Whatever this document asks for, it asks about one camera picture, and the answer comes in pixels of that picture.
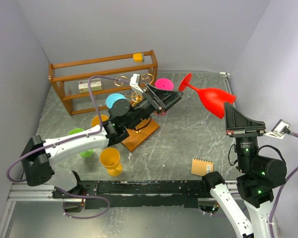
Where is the green wine glass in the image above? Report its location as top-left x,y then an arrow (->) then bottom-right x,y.
67,127 -> 94,159

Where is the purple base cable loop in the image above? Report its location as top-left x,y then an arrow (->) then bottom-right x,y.
57,193 -> 111,219

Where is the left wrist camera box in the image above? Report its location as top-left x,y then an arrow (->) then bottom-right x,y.
130,73 -> 141,86

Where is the wooden shelf rack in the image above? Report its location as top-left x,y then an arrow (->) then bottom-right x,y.
49,50 -> 158,116

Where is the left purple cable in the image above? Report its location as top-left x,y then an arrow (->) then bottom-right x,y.
6,75 -> 131,184

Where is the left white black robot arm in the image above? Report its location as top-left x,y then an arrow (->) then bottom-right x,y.
21,84 -> 183,191

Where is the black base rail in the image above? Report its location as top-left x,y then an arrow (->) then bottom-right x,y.
52,179 -> 214,209

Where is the yellow grey block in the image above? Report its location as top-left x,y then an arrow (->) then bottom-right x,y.
133,53 -> 145,62

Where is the pink wine glass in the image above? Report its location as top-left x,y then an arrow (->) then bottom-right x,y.
153,78 -> 174,116

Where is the blue wine glass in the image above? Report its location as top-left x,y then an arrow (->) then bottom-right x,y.
105,93 -> 125,109

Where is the gold wire wine glass rack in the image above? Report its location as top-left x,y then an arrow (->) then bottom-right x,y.
122,73 -> 159,152

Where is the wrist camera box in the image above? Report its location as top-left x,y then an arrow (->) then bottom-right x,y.
264,119 -> 291,139
130,73 -> 141,86

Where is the orange wine glass rear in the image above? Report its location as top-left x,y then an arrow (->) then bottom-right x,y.
91,115 -> 109,127

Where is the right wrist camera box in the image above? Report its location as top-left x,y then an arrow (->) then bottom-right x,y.
264,119 -> 291,139

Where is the brown spiral notepad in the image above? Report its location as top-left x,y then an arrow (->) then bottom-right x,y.
191,158 -> 214,176

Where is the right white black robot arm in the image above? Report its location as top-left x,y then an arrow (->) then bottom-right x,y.
202,103 -> 287,238

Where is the red wine glass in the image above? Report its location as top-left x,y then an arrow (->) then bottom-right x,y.
178,73 -> 236,119

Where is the orange wine glass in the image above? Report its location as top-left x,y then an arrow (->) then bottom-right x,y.
99,148 -> 123,177
91,115 -> 109,127

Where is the small white green box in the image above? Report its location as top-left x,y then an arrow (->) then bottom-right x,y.
78,78 -> 102,93

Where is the orange wine glass front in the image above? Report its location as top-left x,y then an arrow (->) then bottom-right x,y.
99,148 -> 123,177

